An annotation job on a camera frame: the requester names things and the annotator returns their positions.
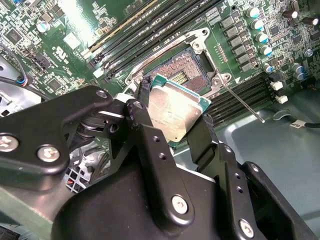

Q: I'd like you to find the silver CPU chip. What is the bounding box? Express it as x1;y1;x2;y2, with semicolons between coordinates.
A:
147;73;213;148

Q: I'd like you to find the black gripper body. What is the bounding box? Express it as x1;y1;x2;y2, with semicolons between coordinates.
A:
51;161;242;240

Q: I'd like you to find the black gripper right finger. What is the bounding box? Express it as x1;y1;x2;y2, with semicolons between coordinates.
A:
187;113;320;240

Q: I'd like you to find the metal locking lever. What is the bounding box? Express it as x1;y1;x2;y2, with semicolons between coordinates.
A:
221;82;266;124

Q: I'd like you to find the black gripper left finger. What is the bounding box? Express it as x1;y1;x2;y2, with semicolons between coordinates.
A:
0;77;196;230

